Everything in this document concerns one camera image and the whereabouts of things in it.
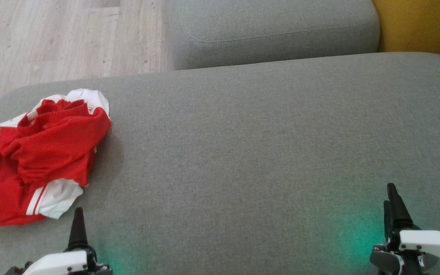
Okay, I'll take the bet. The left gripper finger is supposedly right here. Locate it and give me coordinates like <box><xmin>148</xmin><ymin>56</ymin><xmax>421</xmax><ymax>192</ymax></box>
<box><xmin>68</xmin><ymin>207</ymin><xmax>89</xmax><ymax>251</ymax></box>

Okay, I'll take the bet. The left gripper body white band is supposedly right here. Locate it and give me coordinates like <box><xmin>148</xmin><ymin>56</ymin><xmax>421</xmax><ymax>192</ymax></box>
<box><xmin>4</xmin><ymin>248</ymin><xmax>113</xmax><ymax>275</ymax></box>

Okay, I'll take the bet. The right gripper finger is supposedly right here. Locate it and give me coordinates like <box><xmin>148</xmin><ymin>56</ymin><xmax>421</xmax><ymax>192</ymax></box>
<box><xmin>387</xmin><ymin>183</ymin><xmax>414</xmax><ymax>231</ymax></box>
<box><xmin>383</xmin><ymin>201</ymin><xmax>396</xmax><ymax>242</ymax></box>

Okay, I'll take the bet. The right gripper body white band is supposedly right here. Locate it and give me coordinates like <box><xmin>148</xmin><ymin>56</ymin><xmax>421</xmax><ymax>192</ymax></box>
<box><xmin>370</xmin><ymin>228</ymin><xmax>440</xmax><ymax>275</ymax></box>

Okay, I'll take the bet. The wide yellow sofa backrest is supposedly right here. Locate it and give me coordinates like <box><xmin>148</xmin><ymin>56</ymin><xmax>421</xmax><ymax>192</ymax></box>
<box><xmin>372</xmin><ymin>0</ymin><xmax>440</xmax><ymax>65</ymax></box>

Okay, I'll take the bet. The red and white sports shirt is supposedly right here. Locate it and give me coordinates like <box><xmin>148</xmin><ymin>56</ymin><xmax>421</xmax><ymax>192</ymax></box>
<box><xmin>0</xmin><ymin>89</ymin><xmax>112</xmax><ymax>226</ymax></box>

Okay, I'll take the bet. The large grey sofa seat cushion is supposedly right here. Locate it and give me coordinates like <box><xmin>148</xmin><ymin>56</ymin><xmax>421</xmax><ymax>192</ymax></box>
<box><xmin>0</xmin><ymin>52</ymin><xmax>440</xmax><ymax>275</ymax></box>

